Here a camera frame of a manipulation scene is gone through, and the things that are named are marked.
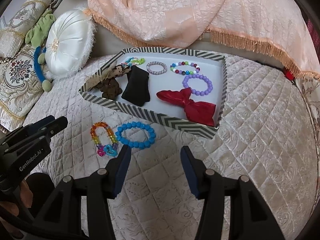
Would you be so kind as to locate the cream quilted bedspread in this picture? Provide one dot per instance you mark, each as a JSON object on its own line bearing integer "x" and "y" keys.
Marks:
{"x": 265, "y": 133}

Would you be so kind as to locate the striped green white tray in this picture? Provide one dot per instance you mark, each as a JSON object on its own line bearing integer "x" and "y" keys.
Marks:
{"x": 212, "y": 66}

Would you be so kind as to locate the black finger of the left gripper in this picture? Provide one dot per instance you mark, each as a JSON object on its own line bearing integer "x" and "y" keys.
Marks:
{"x": 47, "y": 126}

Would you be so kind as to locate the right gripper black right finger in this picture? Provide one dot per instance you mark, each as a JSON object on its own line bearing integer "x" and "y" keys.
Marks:
{"x": 251, "y": 217}

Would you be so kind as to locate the dark brown scrunchie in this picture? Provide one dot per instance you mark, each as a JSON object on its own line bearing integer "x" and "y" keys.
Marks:
{"x": 110, "y": 88}

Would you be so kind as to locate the green plush toy blue band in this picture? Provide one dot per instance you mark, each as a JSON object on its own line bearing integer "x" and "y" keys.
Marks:
{"x": 36, "y": 36}

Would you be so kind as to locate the red velvet bow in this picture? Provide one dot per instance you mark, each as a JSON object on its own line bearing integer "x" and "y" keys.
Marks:
{"x": 200, "y": 112}

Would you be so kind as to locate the beige bolster pillow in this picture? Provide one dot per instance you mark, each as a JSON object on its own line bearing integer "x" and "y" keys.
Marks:
{"x": 13, "y": 34}

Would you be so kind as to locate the embroidered beige floral pillow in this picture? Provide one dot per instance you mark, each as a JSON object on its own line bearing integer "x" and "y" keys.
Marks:
{"x": 20, "y": 88}

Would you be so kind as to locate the person's left hand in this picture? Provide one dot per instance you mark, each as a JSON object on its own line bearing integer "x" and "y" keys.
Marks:
{"x": 26, "y": 197}

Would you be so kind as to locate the floral bed skirt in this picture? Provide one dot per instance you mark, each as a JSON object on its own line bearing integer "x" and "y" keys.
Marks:
{"x": 309, "y": 88}

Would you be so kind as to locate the peach fringed blanket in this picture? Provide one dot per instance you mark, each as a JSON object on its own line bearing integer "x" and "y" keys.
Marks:
{"x": 274, "y": 28}

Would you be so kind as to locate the leopard print hair bow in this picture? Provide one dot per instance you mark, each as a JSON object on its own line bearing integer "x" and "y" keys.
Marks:
{"x": 108, "y": 73}

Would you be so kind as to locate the round white satin cushion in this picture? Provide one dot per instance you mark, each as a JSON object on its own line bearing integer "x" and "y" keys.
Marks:
{"x": 69, "y": 43}

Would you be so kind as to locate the small red object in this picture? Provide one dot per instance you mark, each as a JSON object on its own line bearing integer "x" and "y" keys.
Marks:
{"x": 288, "y": 74}

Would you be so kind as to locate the pink polka dot garment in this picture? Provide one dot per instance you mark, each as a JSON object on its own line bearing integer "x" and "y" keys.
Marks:
{"x": 314, "y": 35}

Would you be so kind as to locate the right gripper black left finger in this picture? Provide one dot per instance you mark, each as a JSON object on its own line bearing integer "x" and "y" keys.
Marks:
{"x": 78, "y": 208}

